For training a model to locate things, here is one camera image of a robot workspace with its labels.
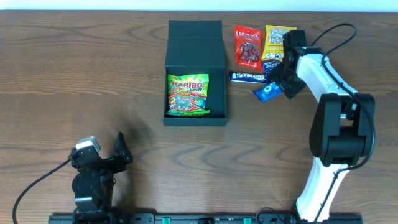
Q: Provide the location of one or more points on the blue Dairy Milk chocolate bar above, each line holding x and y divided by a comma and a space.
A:
248, 77

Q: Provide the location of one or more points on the yellow Hacks candy bag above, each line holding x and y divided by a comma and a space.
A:
273, 45

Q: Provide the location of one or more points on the blue Eclipse mint tin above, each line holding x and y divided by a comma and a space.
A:
269, 65

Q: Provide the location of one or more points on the dark green open box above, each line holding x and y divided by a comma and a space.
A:
197, 47

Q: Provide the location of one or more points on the blue Oreo cookie pack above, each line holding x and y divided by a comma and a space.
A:
267, 92

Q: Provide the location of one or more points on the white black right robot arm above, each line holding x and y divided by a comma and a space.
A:
342, 137

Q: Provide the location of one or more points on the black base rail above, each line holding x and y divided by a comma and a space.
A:
148, 218

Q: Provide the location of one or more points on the red Hacks candy bag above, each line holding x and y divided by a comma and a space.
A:
248, 47

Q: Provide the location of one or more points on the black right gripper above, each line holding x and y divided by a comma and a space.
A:
288, 79

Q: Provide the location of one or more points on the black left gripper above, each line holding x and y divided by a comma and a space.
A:
106, 162

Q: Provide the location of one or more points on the green Haribo gummy bag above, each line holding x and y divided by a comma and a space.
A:
187, 95

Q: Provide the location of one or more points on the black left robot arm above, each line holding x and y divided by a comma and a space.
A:
93, 185

